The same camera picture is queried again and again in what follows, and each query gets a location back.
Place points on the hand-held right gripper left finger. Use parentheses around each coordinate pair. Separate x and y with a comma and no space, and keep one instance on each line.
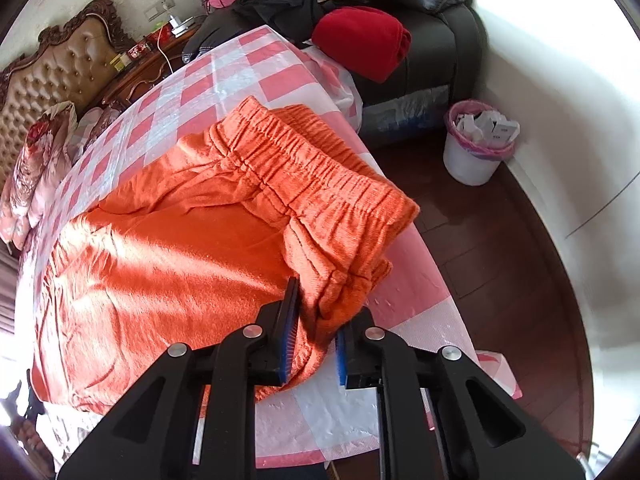
(289,331)

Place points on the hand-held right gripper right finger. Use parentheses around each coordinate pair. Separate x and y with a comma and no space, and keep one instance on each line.
(342,355)

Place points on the orange pants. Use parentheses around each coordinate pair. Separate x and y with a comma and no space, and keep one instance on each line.
(175,260)

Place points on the person's dark blue trousers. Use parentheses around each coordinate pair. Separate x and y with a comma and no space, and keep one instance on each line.
(290,474)

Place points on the white trash bin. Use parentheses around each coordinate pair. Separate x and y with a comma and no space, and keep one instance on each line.
(470,160)

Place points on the clear plastic package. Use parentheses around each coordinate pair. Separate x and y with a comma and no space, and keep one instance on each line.
(400,110)

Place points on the pink checkered bed cover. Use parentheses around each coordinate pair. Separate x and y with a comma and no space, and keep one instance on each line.
(210,75)

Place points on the pink patterned bed pillow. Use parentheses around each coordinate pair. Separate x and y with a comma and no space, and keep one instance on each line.
(97,127)

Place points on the carved wooden nightstand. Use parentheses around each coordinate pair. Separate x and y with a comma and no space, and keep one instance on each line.
(145,77)

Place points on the red folded blanket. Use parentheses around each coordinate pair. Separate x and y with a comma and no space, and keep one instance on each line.
(360,40)

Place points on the red floral bedding pillow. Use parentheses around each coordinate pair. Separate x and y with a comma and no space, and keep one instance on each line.
(35,160)

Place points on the yellow box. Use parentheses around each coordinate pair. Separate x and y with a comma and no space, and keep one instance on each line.
(120,61)

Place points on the red tin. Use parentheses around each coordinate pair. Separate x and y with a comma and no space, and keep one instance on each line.
(138,50)

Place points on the white wardrobe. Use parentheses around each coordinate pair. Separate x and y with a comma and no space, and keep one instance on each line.
(550,110)

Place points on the black clothing pile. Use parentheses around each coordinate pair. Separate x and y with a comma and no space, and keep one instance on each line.
(280,5)

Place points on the black leather armchair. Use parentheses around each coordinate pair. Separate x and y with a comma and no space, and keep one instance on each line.
(440,35)

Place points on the tufted carved wooden headboard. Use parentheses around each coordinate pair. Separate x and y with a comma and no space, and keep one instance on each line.
(60,75)

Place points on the white wall socket plate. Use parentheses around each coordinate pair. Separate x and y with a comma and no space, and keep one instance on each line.
(160,7)

